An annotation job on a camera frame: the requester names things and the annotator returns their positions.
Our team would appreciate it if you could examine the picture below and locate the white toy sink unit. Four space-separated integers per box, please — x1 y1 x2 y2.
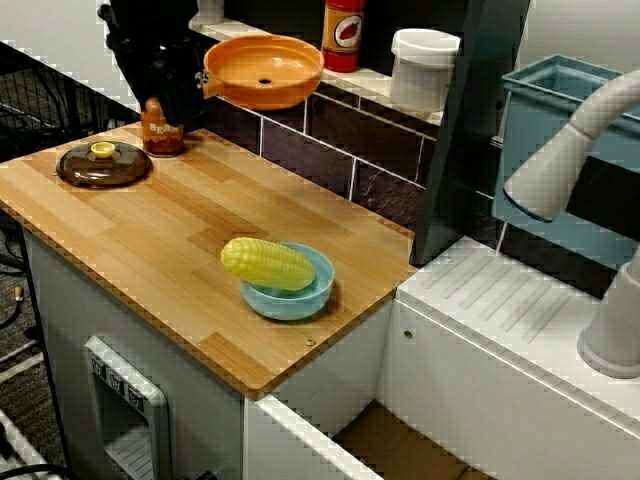
242 234 640 480

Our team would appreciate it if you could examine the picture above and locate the yellow toy corn cob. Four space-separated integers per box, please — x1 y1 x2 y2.
220 236 317 292

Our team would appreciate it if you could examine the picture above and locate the black wire mesh rack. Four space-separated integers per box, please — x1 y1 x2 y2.
0 42 126 161

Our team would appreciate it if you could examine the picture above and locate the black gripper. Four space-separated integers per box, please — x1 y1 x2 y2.
107 34 206 126

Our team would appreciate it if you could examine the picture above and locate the brown beans can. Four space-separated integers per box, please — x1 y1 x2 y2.
140 110 185 157

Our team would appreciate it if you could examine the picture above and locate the large white lidded jar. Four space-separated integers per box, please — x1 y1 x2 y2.
388 28 461 114

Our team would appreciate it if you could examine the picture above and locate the dark grey upright panel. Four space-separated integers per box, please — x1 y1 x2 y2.
409 0 531 266

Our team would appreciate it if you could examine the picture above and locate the brown lid with yellow knob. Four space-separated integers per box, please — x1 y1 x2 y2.
54 141 154 190

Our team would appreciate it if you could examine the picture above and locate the red sauce bottle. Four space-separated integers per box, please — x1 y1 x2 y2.
320 0 366 74

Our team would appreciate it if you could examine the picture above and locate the black cable by frame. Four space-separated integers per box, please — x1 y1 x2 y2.
0 463 69 480

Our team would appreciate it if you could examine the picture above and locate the orange toy frying pan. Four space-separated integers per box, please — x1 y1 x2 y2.
144 33 325 119

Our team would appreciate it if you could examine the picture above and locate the black floor cable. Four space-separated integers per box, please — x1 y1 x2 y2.
0 297 24 331

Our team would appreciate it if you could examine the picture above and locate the light blue bowl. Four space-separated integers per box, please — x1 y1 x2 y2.
240 242 335 322

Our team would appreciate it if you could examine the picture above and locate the white shelf ledge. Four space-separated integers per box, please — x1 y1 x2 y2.
189 12 446 126

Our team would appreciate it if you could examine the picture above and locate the white cabinet body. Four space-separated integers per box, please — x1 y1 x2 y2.
22 229 246 480

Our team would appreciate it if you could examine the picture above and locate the grey toy faucet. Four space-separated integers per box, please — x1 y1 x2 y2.
502 69 640 380

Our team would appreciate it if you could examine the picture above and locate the white metal frame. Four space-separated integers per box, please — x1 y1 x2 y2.
0 407 51 480

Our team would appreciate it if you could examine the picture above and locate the teal plastic bin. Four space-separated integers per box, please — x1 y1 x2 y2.
490 54 640 274

